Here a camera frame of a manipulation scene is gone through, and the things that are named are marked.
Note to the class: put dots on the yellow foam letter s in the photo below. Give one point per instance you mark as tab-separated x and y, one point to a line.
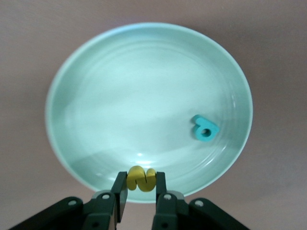
141	183

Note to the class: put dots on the teal foam letter p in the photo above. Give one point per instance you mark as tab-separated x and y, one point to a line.
198	133

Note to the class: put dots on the green plate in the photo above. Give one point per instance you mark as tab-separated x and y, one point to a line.
144	95

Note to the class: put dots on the brown paper table cover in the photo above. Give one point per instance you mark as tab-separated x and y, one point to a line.
28	48

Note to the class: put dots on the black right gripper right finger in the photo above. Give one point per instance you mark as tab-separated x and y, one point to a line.
161	184

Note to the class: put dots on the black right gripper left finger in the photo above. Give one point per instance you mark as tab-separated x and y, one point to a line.
121	184

